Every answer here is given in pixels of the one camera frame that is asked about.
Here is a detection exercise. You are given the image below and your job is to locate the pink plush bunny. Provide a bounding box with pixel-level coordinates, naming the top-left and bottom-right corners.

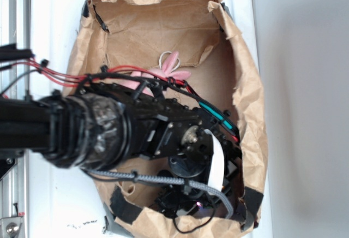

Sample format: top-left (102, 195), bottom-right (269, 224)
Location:
top-left (130, 51), bottom-right (191, 80)

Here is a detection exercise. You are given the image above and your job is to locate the brown paper lined box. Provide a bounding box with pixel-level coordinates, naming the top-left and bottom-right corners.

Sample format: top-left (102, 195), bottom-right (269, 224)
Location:
top-left (67, 0), bottom-right (268, 237)

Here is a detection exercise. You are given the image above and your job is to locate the silver corner bracket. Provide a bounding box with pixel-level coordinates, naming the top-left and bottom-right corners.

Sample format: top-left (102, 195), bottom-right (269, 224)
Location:
top-left (1, 217), bottom-right (24, 238)

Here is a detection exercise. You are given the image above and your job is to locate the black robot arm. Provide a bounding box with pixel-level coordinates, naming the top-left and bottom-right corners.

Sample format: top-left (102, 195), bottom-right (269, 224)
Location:
top-left (1, 44), bottom-right (241, 218)

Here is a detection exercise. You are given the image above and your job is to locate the grey braided cable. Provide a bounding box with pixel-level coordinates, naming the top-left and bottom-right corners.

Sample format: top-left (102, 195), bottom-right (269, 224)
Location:
top-left (81, 168), bottom-right (234, 219)

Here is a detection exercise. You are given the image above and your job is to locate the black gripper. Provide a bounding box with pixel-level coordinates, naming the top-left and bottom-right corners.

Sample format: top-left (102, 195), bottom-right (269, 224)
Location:
top-left (154, 166), bottom-right (238, 218)

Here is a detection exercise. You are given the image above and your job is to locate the black bracket plate with bolts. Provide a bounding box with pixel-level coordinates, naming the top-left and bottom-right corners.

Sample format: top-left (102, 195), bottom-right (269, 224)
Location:
top-left (0, 158), bottom-right (17, 180)

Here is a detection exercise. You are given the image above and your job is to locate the red wire bundle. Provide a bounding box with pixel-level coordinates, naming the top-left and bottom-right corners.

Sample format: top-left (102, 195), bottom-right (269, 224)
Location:
top-left (0, 59), bottom-right (240, 143)

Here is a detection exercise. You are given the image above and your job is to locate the aluminium frame rail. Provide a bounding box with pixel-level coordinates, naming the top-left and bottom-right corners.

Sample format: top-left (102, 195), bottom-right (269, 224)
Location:
top-left (1, 0), bottom-right (31, 237)

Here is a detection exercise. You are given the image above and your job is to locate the white flat ribbon cable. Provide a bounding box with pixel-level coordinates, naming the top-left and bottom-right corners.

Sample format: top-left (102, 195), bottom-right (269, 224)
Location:
top-left (203, 129), bottom-right (226, 192)

